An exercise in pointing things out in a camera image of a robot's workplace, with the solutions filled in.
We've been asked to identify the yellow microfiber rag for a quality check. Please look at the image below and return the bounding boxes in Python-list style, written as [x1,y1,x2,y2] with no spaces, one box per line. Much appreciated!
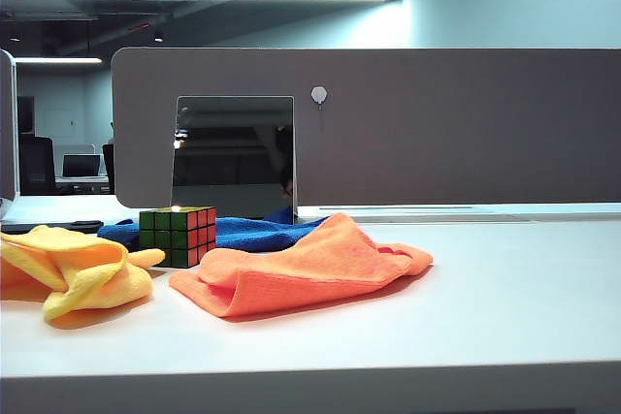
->
[0,224,167,324]

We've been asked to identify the blue microfiber rag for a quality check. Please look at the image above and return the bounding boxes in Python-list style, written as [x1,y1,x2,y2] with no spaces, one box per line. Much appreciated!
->
[96,216,331,254]

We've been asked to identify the orange microfiber rag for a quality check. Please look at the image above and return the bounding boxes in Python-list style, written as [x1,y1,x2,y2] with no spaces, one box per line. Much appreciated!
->
[168,212,435,319]

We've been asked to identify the Rubik's cube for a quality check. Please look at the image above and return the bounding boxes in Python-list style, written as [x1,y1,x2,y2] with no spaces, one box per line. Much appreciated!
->
[138,205,218,269]

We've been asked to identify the standing rectangular mirror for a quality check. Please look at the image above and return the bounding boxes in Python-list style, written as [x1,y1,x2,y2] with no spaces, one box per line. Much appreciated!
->
[170,95,299,224]

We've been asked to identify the wide grey desk partition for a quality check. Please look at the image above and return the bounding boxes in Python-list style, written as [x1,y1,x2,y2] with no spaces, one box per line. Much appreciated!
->
[110,47,621,209]

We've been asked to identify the black office chair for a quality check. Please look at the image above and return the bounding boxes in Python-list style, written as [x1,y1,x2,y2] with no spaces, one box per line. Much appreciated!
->
[101,142,115,194]
[17,135,57,196]

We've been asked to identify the black computer monitor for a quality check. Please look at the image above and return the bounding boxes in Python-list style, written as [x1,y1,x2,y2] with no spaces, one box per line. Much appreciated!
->
[61,153,102,179]

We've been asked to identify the black smartphone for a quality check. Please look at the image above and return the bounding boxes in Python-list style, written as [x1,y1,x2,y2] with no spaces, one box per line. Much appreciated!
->
[0,221,104,236]

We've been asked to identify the short ceiling light strip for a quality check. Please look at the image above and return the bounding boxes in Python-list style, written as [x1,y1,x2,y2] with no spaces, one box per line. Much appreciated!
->
[14,56,104,66]

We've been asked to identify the narrow grey desk partition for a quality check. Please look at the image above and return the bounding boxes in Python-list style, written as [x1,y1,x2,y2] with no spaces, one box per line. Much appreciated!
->
[0,49,21,203]

